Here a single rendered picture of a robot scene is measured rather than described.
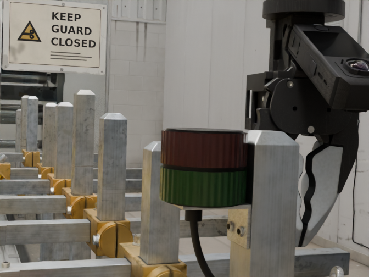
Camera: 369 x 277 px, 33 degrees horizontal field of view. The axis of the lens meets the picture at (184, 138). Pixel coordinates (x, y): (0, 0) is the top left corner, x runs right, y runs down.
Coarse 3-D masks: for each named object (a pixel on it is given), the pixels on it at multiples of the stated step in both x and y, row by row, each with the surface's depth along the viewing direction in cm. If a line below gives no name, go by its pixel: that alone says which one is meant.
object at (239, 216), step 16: (176, 128) 43; (192, 128) 44; (208, 128) 45; (192, 208) 41; (208, 208) 41; (224, 208) 42; (240, 208) 42; (192, 224) 42; (240, 224) 43; (192, 240) 43; (240, 240) 43; (208, 272) 43
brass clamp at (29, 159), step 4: (24, 152) 207; (28, 152) 207; (32, 152) 207; (36, 152) 208; (24, 156) 207; (28, 156) 205; (32, 156) 207; (36, 156) 206; (24, 160) 206; (28, 160) 205; (32, 160) 207; (36, 160) 206; (40, 160) 208; (24, 164) 207; (28, 164) 205; (32, 164) 206
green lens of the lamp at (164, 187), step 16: (160, 176) 42; (176, 176) 40; (192, 176) 40; (208, 176) 40; (224, 176) 40; (240, 176) 41; (160, 192) 42; (176, 192) 40; (192, 192) 40; (208, 192) 40; (224, 192) 40; (240, 192) 41
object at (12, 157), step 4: (0, 152) 212; (0, 156) 209; (8, 156) 210; (12, 156) 210; (16, 156) 211; (20, 156) 211; (40, 156) 213; (96, 156) 220; (4, 160) 210; (8, 160) 210; (12, 160) 210; (16, 160) 211; (20, 160) 211; (96, 160) 220
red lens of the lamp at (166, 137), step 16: (176, 144) 40; (192, 144) 40; (208, 144) 40; (224, 144) 40; (240, 144) 41; (160, 160) 42; (176, 160) 40; (192, 160) 40; (208, 160) 40; (224, 160) 40; (240, 160) 41
